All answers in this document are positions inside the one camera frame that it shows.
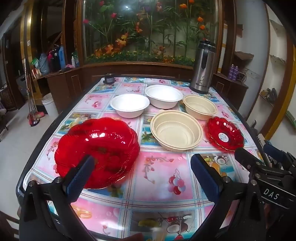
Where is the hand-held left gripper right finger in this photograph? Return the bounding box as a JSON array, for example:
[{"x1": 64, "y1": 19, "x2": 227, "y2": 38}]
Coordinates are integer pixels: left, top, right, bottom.
[{"x1": 190, "y1": 153, "x2": 266, "y2": 231}]

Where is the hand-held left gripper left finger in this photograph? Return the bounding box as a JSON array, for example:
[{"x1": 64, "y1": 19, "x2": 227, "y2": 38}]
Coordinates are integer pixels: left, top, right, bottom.
[{"x1": 21, "y1": 155, "x2": 96, "y2": 224}]

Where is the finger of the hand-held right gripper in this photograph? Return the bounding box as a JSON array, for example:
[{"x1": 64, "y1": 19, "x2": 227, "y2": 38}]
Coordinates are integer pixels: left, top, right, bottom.
[
  {"x1": 234, "y1": 147, "x2": 266, "y2": 173},
  {"x1": 258, "y1": 133, "x2": 296, "y2": 167}
]

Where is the small red glass plate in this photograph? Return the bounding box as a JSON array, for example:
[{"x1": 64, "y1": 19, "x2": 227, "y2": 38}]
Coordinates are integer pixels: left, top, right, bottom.
[{"x1": 206, "y1": 116, "x2": 245, "y2": 151}]

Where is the large red glass plate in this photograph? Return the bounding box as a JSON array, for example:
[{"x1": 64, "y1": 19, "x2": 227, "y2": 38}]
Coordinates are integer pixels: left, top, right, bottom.
[{"x1": 54, "y1": 117, "x2": 141, "y2": 189}]

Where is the beige plastic bowl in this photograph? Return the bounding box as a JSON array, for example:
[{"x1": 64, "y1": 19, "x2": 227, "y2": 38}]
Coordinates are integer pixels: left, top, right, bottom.
[
  {"x1": 183, "y1": 95, "x2": 218, "y2": 120},
  {"x1": 150, "y1": 109, "x2": 204, "y2": 152}
]

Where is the white paper bowl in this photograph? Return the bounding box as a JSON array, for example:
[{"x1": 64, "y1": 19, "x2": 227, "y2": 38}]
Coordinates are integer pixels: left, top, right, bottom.
[
  {"x1": 145, "y1": 85, "x2": 184, "y2": 109},
  {"x1": 110, "y1": 94, "x2": 150, "y2": 118}
]

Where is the red broom and dustpan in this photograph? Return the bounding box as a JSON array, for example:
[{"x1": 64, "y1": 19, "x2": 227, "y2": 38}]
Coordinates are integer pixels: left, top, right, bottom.
[{"x1": 24, "y1": 70, "x2": 47, "y2": 127}]

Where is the white plastic bucket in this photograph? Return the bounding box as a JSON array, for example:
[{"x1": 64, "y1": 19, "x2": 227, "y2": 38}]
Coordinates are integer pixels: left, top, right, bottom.
[{"x1": 42, "y1": 93, "x2": 59, "y2": 118}]

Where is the steel thermos jug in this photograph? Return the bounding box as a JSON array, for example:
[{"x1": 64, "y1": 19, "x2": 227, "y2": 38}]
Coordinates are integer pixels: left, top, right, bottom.
[{"x1": 190, "y1": 39, "x2": 216, "y2": 94}]

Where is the dark wooden cabinet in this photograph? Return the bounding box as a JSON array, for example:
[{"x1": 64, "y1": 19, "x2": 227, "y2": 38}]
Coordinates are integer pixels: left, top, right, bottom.
[{"x1": 32, "y1": 61, "x2": 249, "y2": 116}]

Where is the blue grey bag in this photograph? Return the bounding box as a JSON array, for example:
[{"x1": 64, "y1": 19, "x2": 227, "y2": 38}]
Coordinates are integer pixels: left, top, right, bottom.
[{"x1": 38, "y1": 53, "x2": 50, "y2": 75}]

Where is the blue bottle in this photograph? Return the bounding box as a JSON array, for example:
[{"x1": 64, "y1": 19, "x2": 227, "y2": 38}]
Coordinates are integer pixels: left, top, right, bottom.
[{"x1": 59, "y1": 44, "x2": 66, "y2": 70}]

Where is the flower and bamboo display panel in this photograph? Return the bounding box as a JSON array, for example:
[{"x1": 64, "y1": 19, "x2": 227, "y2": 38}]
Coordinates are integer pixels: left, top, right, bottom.
[{"x1": 82, "y1": 0, "x2": 220, "y2": 66}]

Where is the white wall shelf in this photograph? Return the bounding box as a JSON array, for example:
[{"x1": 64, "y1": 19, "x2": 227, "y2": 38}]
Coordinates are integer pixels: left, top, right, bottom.
[{"x1": 259, "y1": 19, "x2": 296, "y2": 130}]

